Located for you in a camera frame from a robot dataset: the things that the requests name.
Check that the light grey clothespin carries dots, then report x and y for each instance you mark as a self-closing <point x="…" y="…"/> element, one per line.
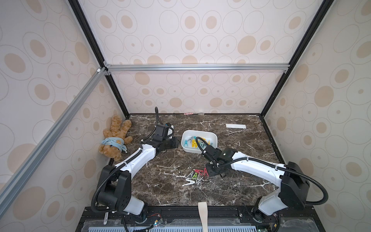
<point x="189" y="176"/>

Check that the left diagonal aluminium rail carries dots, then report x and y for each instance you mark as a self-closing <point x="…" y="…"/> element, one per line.
<point x="30" y="165"/>

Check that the white paper strip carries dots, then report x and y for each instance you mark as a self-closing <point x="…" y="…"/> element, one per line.
<point x="236" y="126"/>

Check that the beige tape strip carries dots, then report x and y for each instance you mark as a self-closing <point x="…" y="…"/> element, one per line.
<point x="203" y="212"/>

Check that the white plastic storage box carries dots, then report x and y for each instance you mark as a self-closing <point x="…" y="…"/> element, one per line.
<point x="194" y="134"/>

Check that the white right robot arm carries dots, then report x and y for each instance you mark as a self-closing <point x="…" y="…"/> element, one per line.
<point x="292" y="184"/>

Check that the brown teddy bear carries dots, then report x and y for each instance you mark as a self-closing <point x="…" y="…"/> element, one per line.
<point x="115" y="138"/>

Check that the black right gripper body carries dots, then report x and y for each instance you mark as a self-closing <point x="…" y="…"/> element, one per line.
<point x="213" y="168"/>

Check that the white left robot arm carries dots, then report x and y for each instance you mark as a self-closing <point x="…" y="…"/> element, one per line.
<point x="113" y="192"/>

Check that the horizontal aluminium rail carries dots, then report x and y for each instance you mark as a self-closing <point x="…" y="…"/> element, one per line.
<point x="200" y="67"/>

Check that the white clothespin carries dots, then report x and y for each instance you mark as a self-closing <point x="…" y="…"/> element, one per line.
<point x="189" y="182"/>

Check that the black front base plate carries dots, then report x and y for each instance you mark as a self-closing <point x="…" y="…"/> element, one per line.
<point x="190" y="219"/>

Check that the pink red clothespin flat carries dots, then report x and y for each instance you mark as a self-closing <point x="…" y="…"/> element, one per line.
<point x="199" y="171"/>

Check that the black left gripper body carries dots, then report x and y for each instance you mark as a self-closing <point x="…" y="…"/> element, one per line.
<point x="170" y="143"/>

